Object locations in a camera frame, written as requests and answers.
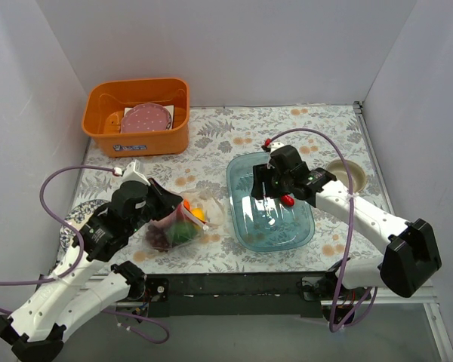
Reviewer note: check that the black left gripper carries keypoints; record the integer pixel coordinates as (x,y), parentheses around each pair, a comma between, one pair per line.
(160,200)

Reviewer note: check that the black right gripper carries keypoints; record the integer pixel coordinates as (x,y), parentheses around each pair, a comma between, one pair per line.
(262,182)

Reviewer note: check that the red chili pepper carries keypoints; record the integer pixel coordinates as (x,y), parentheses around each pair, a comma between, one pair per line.
(287,201)

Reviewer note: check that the dark red grape bunch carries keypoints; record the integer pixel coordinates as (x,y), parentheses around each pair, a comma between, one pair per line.
(157,239)

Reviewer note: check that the orange fruit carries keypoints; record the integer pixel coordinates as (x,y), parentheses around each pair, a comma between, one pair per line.
(187,205)

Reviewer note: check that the green lime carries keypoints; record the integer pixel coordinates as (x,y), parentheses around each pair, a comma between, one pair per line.
(182,232)

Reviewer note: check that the clear zip top bag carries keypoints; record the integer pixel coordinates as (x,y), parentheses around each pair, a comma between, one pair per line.
(198,198)

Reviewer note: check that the yellow lemon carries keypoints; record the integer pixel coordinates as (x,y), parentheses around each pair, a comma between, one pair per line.
(198,213)

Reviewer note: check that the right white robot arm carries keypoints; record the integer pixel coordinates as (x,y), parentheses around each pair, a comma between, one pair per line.
(409,255)

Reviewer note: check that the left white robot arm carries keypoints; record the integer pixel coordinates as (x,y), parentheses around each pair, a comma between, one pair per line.
(38,329)

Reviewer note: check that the clear blue plastic tray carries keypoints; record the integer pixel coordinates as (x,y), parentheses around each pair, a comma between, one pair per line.
(267,225)

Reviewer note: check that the floral tablecloth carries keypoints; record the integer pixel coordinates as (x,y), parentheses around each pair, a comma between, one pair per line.
(218,135)

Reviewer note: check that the blue patterned plate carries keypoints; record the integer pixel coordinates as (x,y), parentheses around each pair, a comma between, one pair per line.
(76,218)

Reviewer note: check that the pink dotted plate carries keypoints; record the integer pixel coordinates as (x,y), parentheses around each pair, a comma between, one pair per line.
(147,117)

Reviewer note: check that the beige ceramic bowl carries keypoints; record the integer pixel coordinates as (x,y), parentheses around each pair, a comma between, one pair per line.
(359,179)

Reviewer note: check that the orange plastic basket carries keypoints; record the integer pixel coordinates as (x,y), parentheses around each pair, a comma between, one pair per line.
(106,106)

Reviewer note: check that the aluminium frame rail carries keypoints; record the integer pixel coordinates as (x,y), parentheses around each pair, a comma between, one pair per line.
(370,318)

